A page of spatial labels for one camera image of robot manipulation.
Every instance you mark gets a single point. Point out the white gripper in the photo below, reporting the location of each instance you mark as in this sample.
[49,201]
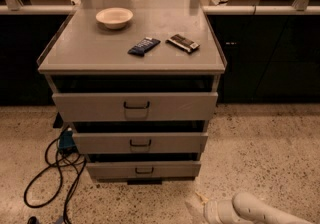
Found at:
[211,210]

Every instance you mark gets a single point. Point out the grey bottom drawer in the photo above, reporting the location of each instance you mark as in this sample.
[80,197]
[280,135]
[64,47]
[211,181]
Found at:
[135,170]

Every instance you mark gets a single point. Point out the grey drawer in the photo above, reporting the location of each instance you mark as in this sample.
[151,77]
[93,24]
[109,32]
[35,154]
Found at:
[125,143]
[99,107]
[135,170]

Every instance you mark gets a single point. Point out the grey middle drawer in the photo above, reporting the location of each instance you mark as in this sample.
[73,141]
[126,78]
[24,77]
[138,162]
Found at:
[125,143]

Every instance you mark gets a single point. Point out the grey drawer cabinet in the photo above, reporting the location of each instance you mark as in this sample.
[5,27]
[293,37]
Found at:
[90,58]

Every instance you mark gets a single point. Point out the grey top drawer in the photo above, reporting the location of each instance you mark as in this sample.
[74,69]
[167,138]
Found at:
[99,107]

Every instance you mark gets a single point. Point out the blue power box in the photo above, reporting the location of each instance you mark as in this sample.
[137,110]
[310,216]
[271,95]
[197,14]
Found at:
[66,143]

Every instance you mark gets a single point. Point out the black chocolate bar wrapper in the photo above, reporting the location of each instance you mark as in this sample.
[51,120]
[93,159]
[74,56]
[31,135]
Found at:
[183,43]

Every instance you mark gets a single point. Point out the blue snack bar wrapper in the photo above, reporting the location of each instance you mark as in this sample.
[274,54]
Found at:
[144,46]

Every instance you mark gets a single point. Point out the white ceramic bowl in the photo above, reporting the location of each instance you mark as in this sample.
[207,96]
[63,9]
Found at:
[114,18]

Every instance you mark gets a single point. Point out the white horizontal rail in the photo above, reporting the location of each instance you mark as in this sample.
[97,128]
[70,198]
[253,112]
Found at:
[210,10]

